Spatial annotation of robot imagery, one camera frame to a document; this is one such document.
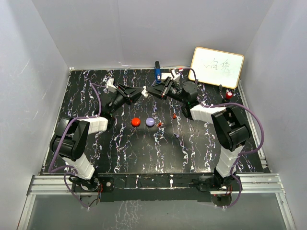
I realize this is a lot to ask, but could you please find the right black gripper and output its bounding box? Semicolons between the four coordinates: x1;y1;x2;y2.
146;77;188;104

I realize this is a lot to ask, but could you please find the red earbud charging case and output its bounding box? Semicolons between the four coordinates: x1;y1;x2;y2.
131;117;141;127

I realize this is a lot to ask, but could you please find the purple earbud charging case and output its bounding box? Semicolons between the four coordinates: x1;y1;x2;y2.
145;117;155;127

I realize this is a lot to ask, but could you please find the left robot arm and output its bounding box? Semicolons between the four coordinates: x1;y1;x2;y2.
48;84;148;191

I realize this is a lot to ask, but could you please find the white whiteboard with wooden frame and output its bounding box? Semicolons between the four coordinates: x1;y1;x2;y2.
189;47;244;89

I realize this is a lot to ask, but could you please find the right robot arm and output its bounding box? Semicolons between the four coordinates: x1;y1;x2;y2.
146;78;251;191

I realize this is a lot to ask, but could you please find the white pink cardboard box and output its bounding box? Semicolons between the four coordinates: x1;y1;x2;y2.
161;72;173;81

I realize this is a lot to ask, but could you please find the black front base bar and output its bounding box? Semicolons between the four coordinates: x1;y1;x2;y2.
95;172;240;203

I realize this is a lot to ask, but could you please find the white earbud charging case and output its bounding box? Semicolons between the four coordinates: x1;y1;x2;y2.
141;86;149;98

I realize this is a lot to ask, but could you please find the red emergency stop button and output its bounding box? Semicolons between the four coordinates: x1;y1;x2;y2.
222;91;233;103

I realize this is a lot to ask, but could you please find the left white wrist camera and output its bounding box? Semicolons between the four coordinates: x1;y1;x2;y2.
106;78;117;93

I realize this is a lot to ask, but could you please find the blue black device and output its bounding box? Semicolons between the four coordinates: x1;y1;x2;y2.
154;61;161;83

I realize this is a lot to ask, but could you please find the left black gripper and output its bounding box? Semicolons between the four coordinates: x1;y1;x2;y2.
109;84;145;115

